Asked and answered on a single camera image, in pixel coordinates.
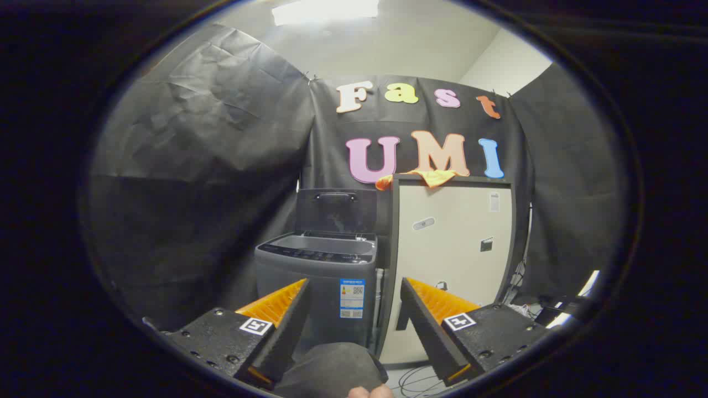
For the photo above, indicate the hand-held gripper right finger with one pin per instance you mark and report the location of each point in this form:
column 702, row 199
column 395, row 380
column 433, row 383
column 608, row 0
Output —
column 426, row 331

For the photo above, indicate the orange shirt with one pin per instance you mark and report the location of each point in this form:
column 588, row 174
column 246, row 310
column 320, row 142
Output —
column 437, row 178

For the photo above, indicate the black backdrop cloth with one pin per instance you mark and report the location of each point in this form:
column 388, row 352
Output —
column 193, row 166

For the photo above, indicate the beige cabinet with dark frame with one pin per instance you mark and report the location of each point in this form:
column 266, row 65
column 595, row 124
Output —
column 453, row 249

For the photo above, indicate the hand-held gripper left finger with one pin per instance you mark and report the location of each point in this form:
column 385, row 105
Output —
column 287, row 326

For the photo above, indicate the person's dark clothing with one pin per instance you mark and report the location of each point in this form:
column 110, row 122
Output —
column 326, row 370

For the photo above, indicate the grey washing machine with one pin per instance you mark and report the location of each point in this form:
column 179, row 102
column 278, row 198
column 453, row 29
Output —
column 323, row 276

